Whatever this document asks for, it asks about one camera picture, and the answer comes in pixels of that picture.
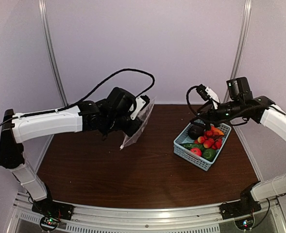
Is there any clear zip top bag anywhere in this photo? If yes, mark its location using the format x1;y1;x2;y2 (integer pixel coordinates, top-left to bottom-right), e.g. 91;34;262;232
119;97;156;150

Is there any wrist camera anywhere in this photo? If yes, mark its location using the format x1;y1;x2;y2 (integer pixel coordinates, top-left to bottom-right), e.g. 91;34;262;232
196;84;220;109
129;95;150;120

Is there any green bell pepper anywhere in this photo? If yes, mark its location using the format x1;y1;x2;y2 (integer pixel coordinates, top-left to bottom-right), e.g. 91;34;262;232
202;148;217;162

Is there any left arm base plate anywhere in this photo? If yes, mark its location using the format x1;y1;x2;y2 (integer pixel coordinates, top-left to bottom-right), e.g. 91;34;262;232
32;199;74;220

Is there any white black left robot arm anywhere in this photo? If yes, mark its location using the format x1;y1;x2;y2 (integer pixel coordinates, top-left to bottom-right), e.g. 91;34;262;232
0;87;148;216

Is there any front aluminium rail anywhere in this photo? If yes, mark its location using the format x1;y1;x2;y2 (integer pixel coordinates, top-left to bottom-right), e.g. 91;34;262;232
6;191;286;233

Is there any red peach bunch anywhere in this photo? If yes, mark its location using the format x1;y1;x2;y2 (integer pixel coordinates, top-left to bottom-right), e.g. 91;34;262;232
194;130;225;150

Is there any green cucumber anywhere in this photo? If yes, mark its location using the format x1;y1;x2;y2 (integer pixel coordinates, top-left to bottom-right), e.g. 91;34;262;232
180;143;205;151

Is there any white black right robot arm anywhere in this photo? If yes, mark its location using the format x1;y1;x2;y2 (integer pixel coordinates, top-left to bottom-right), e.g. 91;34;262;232
186;77;286;215

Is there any light blue plastic basket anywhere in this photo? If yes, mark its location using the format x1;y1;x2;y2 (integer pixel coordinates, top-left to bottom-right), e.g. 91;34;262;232
173;123;232;171

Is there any aluminium frame post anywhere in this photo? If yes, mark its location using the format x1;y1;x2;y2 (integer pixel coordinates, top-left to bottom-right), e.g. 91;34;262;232
222;0;252;102
38;0;68;106

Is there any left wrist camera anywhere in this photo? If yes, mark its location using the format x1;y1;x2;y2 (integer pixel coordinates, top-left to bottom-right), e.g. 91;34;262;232
129;95;150;120

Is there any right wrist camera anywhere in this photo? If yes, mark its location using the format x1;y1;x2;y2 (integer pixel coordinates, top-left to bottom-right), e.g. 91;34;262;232
196;84;220;109

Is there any red tomato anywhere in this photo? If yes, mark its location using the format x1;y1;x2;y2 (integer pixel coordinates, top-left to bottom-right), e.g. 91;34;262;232
190;148;202;157

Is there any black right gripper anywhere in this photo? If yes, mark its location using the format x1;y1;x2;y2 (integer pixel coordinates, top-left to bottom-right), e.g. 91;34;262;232
190;99;243;131

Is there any orange red pepper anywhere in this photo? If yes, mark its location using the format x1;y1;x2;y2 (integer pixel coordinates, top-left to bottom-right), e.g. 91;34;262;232
211;125;224;136

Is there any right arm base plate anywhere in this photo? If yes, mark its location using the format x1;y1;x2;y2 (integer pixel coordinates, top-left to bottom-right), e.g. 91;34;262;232
219;200;261;220

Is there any left aluminium frame post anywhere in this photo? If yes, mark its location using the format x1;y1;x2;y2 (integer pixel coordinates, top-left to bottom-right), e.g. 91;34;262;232
38;0;68;106

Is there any dark purple eggplant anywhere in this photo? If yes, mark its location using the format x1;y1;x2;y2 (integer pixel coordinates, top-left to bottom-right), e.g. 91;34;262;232
187;125;204;140

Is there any right aluminium frame post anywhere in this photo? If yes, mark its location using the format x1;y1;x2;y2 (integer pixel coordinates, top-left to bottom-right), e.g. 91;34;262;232
222;0;252;102

